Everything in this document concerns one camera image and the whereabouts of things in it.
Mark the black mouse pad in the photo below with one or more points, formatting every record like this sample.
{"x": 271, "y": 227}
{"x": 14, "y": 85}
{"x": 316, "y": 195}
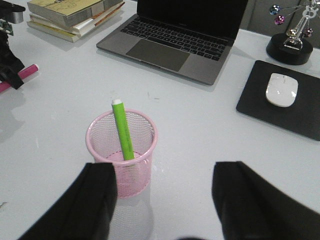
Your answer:
{"x": 303, "y": 117}

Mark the pink highlighter pen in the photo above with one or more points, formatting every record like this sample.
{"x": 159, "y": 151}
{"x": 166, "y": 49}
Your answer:
{"x": 24, "y": 73}

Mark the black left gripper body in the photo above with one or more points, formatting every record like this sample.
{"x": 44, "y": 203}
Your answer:
{"x": 10, "y": 13}

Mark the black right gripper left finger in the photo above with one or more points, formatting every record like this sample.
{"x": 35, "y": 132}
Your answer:
{"x": 85, "y": 209}

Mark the middle white book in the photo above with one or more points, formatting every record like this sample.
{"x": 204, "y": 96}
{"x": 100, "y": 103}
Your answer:
{"x": 83, "y": 28}

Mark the green highlighter pen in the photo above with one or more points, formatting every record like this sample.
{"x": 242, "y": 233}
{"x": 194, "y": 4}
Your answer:
{"x": 123, "y": 129}

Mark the white computer mouse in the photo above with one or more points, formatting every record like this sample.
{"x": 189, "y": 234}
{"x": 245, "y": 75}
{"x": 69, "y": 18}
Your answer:
{"x": 281, "y": 90}

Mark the grey laptop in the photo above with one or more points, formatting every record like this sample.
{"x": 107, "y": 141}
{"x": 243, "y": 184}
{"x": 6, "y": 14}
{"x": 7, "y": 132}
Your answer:
{"x": 190, "y": 38}

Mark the top yellow book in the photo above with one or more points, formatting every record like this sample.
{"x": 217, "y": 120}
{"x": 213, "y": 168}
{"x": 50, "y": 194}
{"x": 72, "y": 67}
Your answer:
{"x": 69, "y": 12}

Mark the yellow book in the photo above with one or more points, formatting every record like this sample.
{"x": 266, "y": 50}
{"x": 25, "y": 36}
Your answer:
{"x": 69, "y": 12}
{"x": 54, "y": 31}

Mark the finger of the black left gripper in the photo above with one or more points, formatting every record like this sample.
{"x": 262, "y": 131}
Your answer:
{"x": 9, "y": 75}

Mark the bottom yellow book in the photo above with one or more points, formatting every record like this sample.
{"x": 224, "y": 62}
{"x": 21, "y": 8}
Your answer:
{"x": 54, "y": 31}

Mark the ferris wheel desk ornament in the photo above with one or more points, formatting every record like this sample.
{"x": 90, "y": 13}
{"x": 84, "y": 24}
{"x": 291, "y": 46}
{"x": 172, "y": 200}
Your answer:
{"x": 292, "y": 46}

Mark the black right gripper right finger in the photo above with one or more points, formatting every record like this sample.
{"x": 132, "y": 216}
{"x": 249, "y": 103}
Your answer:
{"x": 250, "y": 208}

